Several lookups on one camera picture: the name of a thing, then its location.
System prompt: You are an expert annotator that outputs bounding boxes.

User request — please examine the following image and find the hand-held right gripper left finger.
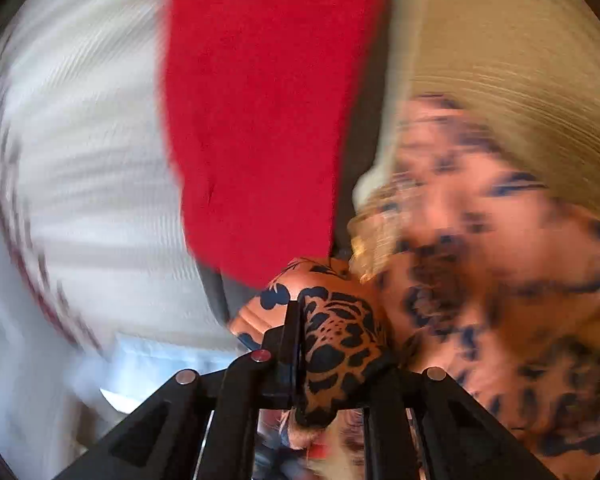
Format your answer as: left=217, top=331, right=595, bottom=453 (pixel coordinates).
left=55, top=300, right=302, bottom=480

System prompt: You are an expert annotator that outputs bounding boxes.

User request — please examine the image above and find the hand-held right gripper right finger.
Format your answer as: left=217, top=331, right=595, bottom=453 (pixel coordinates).
left=362, top=366, right=558, bottom=480

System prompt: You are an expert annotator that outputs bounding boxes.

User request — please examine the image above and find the orange floral garment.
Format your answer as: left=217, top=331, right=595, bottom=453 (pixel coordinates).
left=227, top=92, right=600, bottom=480

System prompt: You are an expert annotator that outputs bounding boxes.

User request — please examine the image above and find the red fleece cushion cover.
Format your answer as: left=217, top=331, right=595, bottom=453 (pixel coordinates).
left=157, top=0, right=396, bottom=291

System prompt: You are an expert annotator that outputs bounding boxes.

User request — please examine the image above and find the woven rattan mat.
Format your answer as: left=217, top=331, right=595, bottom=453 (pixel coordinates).
left=350, top=0, right=600, bottom=281

